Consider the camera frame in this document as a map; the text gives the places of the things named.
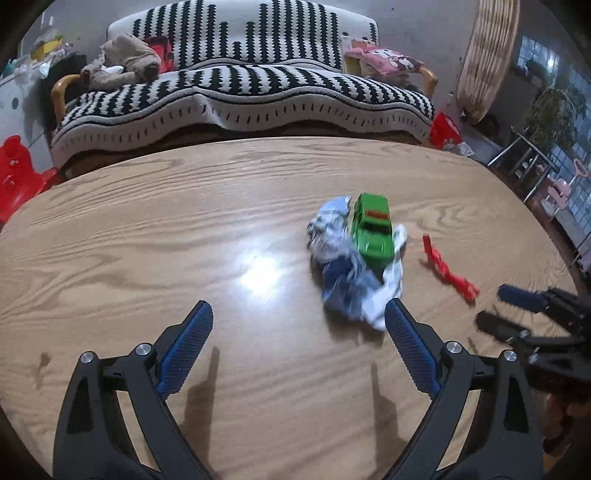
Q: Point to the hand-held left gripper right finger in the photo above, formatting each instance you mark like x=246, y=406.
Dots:
x=408, y=346

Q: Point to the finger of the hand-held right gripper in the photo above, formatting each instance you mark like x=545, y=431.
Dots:
x=501, y=325
x=521, y=297

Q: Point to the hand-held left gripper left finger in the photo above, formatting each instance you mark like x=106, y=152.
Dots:
x=189, y=346

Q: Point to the red plastic strip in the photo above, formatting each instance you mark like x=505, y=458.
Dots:
x=445, y=270

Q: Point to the person's right hand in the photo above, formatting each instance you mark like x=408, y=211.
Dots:
x=558, y=422

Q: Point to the pink toy stand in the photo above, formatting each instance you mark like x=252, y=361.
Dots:
x=561, y=189

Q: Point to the green toy car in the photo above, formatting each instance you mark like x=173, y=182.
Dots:
x=371, y=226

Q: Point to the metal rack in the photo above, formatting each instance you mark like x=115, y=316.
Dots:
x=524, y=143

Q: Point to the red plastic bag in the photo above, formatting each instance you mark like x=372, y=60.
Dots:
x=445, y=129

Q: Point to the potted green plant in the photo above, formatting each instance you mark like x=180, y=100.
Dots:
x=554, y=110

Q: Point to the glass window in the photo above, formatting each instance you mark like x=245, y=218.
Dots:
x=577, y=78

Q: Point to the red plastic stool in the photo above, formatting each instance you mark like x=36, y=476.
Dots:
x=16, y=170

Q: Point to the black white striped sofa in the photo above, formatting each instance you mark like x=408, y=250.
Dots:
x=258, y=87

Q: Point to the pink printed cushion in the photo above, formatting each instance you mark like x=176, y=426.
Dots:
x=388, y=60

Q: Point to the rattan sofa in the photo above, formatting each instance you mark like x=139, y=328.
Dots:
x=60, y=90

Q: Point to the white cabinet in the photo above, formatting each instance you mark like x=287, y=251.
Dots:
x=18, y=106

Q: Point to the beige plush toy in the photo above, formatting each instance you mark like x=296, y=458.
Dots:
x=129, y=55

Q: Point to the red black cushion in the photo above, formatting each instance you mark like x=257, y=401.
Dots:
x=161, y=48

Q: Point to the yellow box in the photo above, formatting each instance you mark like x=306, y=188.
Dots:
x=46, y=48

